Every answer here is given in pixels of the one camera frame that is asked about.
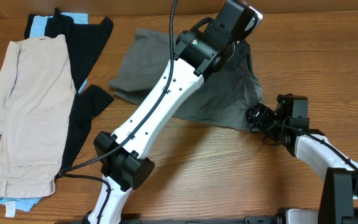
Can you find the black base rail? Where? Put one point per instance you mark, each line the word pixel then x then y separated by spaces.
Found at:
pixel 197 221

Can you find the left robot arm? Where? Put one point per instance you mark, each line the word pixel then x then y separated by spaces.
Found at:
pixel 195 55

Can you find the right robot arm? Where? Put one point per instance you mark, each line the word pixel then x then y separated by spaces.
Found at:
pixel 288 125

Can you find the black garment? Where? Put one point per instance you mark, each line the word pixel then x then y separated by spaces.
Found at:
pixel 85 43

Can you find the beige shorts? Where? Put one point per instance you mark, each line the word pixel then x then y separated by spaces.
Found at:
pixel 36 97

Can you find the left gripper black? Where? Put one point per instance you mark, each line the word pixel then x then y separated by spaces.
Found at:
pixel 242 44

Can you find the grey shorts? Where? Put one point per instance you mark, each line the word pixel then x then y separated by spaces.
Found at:
pixel 221 101

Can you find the light blue garment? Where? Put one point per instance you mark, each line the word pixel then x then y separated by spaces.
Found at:
pixel 35 27

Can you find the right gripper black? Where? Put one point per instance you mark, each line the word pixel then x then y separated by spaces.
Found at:
pixel 257 116

